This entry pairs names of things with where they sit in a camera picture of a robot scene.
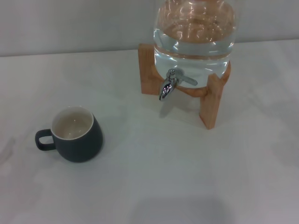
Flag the dark mug with white interior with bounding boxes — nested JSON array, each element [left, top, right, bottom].
[[35, 106, 104, 163]]

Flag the chrome faucet with lever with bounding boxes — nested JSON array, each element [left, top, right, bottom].
[[159, 69, 199, 102]]

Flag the wooden dispenser stand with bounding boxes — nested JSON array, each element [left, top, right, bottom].
[[137, 43, 232, 130]]

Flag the clear glass water dispenser jar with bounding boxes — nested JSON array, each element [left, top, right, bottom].
[[153, 0, 237, 89]]

